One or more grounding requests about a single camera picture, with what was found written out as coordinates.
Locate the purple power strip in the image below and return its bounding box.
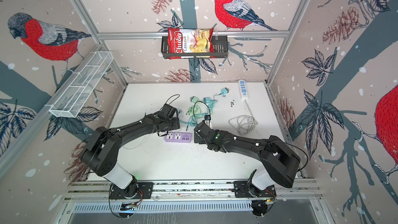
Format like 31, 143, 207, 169
164, 132, 192, 143

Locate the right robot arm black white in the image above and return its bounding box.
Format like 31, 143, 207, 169
194, 122, 301, 188

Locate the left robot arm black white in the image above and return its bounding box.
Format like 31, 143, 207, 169
79, 104, 180, 195

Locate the light green charger adapter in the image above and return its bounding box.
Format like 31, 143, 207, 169
190, 96, 200, 104

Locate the teal charger adapter far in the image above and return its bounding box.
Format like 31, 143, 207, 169
221, 88, 229, 95

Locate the white power strip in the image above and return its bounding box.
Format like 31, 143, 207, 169
238, 80, 249, 101

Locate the red cassava chips bag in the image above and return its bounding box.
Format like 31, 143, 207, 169
167, 28, 214, 60

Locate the green teal cable tangle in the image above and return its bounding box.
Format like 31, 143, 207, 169
178, 92, 223, 131

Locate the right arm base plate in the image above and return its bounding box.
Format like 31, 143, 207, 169
232, 181, 277, 199

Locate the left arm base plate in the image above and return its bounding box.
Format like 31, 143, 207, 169
109, 181, 154, 200

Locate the black wall basket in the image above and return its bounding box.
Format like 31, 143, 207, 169
161, 36, 229, 60

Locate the white wire mesh shelf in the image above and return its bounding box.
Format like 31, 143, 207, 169
49, 51, 114, 118

